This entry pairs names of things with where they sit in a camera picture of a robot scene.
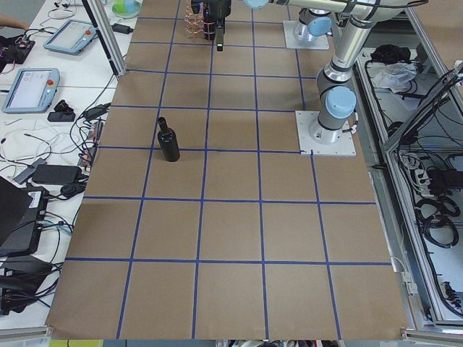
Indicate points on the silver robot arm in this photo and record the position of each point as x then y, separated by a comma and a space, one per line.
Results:
318, 14
337, 100

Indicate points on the black power adapter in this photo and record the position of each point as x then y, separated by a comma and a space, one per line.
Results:
120, 28

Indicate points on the blue teach pendant far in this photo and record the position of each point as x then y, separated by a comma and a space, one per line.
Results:
71, 38

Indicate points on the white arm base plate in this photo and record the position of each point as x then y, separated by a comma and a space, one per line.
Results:
316, 140
312, 36

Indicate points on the black laptop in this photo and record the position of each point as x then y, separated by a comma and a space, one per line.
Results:
22, 211

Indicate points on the copper wire wine rack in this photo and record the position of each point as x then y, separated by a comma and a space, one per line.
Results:
193, 19

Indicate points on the blue teach pendant near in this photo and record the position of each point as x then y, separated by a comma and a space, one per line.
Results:
32, 91

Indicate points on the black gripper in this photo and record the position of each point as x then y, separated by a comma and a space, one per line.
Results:
217, 10

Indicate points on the black power brick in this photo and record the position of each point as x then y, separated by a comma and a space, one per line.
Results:
55, 174

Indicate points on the blue teach pendant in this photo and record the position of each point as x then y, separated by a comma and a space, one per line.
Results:
32, 91
71, 38

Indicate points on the wine bottle in rack right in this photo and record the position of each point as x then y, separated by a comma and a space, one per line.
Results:
209, 27

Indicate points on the aluminium frame post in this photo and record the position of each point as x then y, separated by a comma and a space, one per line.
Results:
100, 22

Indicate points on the dark glass wine bottle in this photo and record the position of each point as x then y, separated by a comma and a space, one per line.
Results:
167, 140

